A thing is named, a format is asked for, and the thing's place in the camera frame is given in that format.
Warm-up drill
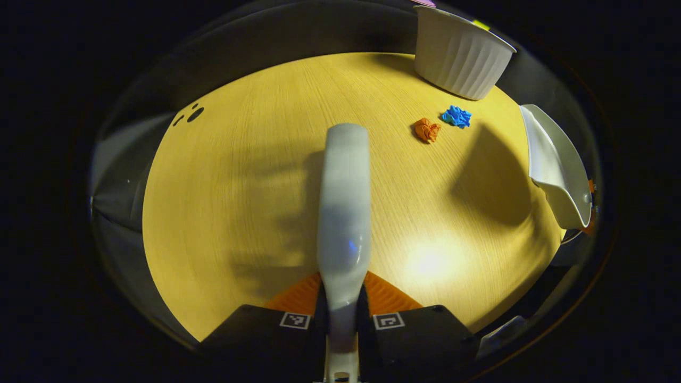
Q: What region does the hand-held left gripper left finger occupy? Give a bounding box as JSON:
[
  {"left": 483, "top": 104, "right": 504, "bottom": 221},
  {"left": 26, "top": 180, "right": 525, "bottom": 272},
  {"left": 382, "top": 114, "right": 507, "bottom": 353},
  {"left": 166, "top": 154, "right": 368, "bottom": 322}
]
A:
[{"left": 200, "top": 272, "right": 328, "bottom": 383}]

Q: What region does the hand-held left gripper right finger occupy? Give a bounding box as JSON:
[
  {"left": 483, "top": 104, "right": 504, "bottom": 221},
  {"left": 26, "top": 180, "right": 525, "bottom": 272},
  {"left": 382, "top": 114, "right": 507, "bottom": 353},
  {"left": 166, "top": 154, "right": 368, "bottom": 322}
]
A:
[{"left": 358, "top": 271, "right": 479, "bottom": 383}]

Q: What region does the white dustpan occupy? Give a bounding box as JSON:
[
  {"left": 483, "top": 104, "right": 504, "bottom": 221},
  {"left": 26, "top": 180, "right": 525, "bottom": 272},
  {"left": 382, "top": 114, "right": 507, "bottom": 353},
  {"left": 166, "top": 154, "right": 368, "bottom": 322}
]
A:
[{"left": 519, "top": 104, "right": 593, "bottom": 230}]

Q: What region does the blue paper ball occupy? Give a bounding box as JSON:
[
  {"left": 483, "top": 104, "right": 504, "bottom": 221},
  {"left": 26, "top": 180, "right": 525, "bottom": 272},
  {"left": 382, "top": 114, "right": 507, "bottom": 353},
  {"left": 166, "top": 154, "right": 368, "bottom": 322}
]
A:
[{"left": 441, "top": 105, "right": 472, "bottom": 129}]

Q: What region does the orange paper ball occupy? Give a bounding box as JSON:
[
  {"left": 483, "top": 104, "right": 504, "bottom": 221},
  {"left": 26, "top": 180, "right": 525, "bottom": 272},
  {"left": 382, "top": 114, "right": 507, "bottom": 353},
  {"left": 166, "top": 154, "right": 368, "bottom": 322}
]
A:
[{"left": 414, "top": 118, "right": 441, "bottom": 143}]

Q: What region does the white ribbed garbage bin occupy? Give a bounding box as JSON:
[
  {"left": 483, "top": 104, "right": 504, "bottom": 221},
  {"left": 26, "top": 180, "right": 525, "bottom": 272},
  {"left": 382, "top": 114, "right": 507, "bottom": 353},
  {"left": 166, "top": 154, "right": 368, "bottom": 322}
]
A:
[{"left": 414, "top": 5, "right": 517, "bottom": 101}]

